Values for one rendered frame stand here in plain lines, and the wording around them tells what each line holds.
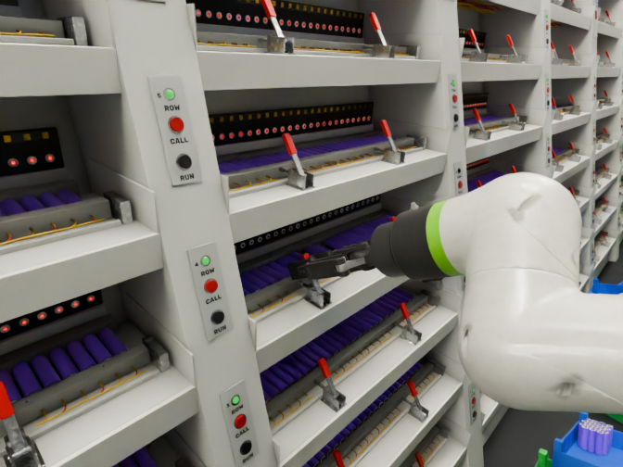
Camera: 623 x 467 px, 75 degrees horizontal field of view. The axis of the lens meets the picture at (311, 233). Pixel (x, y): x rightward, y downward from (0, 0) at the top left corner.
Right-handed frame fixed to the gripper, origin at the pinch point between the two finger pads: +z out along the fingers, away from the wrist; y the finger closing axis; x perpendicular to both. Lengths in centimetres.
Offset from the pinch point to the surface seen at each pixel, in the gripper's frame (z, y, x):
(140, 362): 4.9, -29.0, -3.1
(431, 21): -12, 45, 39
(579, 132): 0, 185, 5
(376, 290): -0.1, 13.8, -9.7
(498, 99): 5, 115, 26
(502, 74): -10, 82, 28
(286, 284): 4.2, -3.1, -1.9
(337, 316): 0.2, 2.3, -10.1
